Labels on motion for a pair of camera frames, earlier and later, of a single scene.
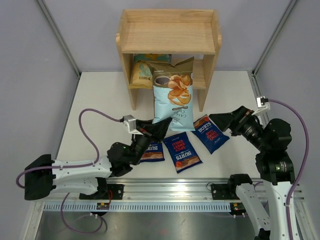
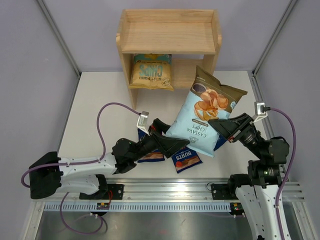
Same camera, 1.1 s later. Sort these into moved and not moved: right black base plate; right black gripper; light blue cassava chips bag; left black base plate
Moved: right black gripper; light blue cassava chips bag
Not moved: right black base plate; left black base plate
